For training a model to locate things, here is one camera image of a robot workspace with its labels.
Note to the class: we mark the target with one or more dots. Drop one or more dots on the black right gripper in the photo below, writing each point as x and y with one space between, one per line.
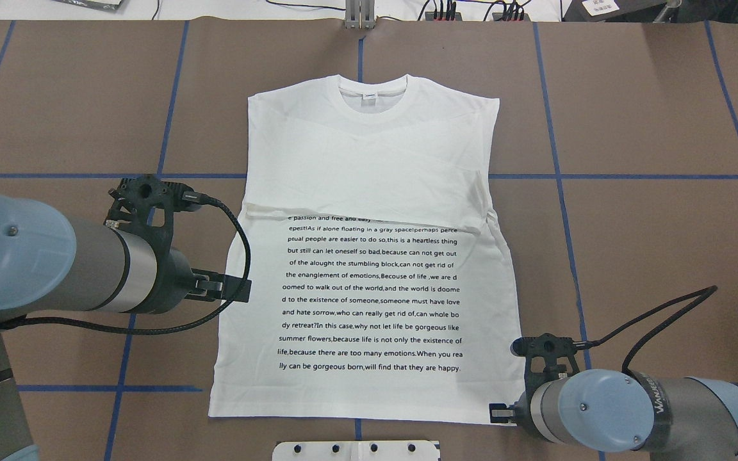
523 406

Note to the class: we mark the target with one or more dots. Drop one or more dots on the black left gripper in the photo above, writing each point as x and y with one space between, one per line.
169 282

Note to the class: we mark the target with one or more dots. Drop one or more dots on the white long-sleeve printed shirt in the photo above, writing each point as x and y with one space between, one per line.
382 285

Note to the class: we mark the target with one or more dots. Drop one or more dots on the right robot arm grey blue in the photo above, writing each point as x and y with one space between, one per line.
688 418

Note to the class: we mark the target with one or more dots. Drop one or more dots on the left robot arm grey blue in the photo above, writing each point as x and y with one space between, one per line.
51 262

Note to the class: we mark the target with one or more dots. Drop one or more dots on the black power strip left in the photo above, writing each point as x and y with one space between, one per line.
439 11

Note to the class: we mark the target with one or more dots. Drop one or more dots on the black power strip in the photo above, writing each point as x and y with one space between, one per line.
507 11
439 11

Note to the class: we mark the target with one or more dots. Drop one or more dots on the blue tape grid lines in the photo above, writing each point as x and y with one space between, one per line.
614 172

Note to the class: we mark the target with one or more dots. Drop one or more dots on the black power strip right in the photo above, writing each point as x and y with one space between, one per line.
507 11

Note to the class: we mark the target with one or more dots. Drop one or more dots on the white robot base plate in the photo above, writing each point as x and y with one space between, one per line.
358 450

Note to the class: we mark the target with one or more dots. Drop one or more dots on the grey aluminium post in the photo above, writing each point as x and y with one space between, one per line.
360 14

